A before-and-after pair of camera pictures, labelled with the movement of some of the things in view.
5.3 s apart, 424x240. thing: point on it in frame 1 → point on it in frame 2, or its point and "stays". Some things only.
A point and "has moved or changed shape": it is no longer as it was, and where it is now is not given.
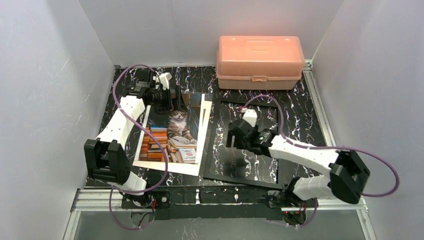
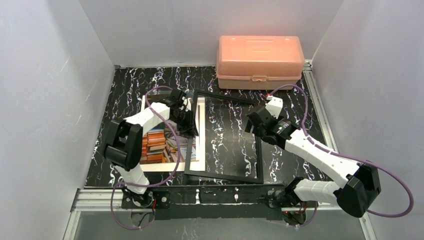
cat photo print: [179, 130] stays
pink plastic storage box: [259, 62] stays
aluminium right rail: [319, 103] stays
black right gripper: [234, 133] → [260, 122]
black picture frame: [212, 129] → [190, 141]
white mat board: [188, 168] has moved or changed shape
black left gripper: [174, 98] → [185, 114]
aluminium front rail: [104, 199] stays
